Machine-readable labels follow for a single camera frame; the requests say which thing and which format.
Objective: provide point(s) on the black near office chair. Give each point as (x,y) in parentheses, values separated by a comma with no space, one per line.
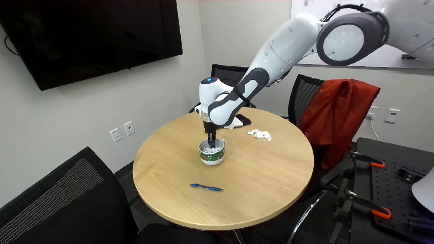
(78,202)

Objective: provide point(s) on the chair with red jacket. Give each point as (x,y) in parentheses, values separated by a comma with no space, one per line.
(301,94)

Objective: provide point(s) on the black wall television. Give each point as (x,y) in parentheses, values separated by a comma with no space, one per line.
(67,41)

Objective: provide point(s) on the white wall outlet plate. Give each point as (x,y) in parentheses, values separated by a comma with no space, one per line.
(129,127)

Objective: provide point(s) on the red jacket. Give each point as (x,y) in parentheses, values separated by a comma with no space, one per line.
(333,115)

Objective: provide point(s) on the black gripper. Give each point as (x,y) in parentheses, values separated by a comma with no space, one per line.
(210,129)

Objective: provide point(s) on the round wooden table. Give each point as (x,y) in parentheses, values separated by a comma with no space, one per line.
(259,178)

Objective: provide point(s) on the blue pen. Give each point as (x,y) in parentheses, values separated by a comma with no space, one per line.
(206,187)

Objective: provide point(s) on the white paper scraps pile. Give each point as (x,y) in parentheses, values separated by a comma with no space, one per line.
(260,134)

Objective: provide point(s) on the orange handled clamp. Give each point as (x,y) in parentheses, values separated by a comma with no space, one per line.
(378,212)
(371,161)

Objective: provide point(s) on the black mesh office chair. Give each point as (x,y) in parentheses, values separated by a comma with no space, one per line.
(228,75)

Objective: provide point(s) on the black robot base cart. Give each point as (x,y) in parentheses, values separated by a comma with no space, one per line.
(389,187)

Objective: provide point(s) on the white outlet right wall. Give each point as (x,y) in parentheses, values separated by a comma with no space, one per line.
(392,115)

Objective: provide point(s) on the wall whiteboard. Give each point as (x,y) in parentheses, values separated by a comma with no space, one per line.
(302,7)

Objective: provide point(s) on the white wall data plate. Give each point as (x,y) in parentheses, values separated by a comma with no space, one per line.
(115,134)

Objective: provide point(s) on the white green mug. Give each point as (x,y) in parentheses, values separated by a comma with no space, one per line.
(211,155)

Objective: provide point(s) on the white black scraper brush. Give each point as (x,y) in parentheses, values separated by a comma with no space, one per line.
(238,121)

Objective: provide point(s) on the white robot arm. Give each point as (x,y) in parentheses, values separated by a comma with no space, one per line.
(284,47)

